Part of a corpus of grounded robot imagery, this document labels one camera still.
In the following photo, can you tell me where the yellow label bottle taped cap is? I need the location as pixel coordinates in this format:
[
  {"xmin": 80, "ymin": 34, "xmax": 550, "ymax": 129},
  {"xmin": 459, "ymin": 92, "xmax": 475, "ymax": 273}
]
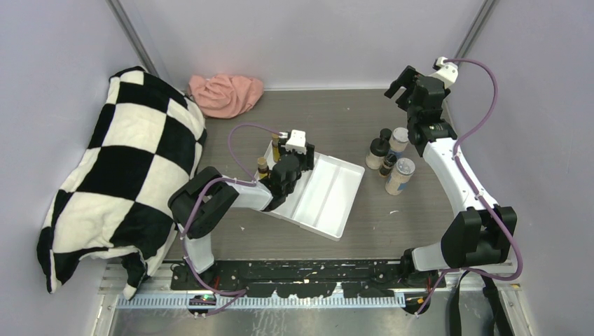
[{"xmin": 257, "ymin": 157, "xmax": 270, "ymax": 180}]

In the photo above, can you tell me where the black lid handled spice jar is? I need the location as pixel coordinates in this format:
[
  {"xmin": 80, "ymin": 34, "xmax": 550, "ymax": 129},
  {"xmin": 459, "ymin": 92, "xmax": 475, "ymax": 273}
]
[{"xmin": 366, "ymin": 137, "xmax": 390, "ymax": 170}]

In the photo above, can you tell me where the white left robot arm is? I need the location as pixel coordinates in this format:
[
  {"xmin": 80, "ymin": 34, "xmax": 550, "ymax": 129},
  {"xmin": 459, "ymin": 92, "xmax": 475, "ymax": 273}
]
[{"xmin": 167, "ymin": 134, "xmax": 315, "ymax": 290}]

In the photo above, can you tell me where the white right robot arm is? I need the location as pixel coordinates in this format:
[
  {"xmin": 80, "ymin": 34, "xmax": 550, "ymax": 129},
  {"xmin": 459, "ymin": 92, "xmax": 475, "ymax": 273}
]
[{"xmin": 384, "ymin": 63, "xmax": 517, "ymax": 288}]

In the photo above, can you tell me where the silver lid peppercorn jar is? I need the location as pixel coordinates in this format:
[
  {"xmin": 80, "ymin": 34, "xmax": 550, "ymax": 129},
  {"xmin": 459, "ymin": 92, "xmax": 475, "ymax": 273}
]
[{"xmin": 389, "ymin": 127, "xmax": 409, "ymax": 159}]

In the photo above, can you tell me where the white divided organizer tray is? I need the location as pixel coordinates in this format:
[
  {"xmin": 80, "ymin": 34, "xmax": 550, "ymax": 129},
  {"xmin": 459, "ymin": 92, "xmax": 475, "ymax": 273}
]
[{"xmin": 267, "ymin": 152, "xmax": 365, "ymax": 242}]

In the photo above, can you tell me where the small taped black cap bottle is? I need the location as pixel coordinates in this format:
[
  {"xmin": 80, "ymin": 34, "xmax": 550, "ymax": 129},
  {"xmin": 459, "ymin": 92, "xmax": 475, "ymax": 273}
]
[{"xmin": 378, "ymin": 152, "xmax": 398, "ymax": 178}]

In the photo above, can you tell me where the silver lid blue label jar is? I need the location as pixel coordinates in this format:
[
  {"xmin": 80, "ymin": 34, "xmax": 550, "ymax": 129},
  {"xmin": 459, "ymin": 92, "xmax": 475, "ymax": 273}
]
[{"xmin": 385, "ymin": 157, "xmax": 415, "ymax": 195}]

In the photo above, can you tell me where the pink crumpled cloth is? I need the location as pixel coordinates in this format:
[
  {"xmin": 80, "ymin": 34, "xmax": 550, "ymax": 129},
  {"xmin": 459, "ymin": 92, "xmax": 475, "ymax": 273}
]
[{"xmin": 188, "ymin": 74, "xmax": 264, "ymax": 119}]

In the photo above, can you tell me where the black white checkered blanket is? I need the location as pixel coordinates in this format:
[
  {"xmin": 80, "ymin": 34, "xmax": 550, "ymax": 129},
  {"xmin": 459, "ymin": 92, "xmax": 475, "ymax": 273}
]
[{"xmin": 36, "ymin": 66, "xmax": 207, "ymax": 299}]

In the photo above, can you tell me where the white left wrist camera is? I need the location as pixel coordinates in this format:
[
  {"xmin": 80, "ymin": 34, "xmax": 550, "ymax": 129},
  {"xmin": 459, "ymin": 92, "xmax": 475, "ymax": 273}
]
[{"xmin": 279, "ymin": 129, "xmax": 307, "ymax": 154}]

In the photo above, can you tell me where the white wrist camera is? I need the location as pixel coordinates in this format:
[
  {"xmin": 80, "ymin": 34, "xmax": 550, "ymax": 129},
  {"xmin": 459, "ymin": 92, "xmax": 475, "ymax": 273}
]
[
  {"xmin": 279, "ymin": 129, "xmax": 307, "ymax": 154},
  {"xmin": 430, "ymin": 57, "xmax": 459, "ymax": 89}
]

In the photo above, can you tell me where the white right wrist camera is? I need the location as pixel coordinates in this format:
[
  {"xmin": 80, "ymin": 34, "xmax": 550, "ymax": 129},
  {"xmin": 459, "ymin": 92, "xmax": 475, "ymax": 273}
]
[{"xmin": 430, "ymin": 57, "xmax": 459, "ymax": 89}]

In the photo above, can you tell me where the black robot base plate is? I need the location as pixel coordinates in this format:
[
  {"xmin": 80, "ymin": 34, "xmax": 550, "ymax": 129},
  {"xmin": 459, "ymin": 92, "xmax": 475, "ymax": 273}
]
[{"xmin": 170, "ymin": 259, "xmax": 438, "ymax": 298}]

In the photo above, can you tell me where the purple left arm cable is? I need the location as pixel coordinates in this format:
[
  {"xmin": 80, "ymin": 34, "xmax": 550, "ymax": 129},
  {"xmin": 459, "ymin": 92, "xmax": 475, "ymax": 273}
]
[{"xmin": 178, "ymin": 123, "xmax": 285, "ymax": 317}]

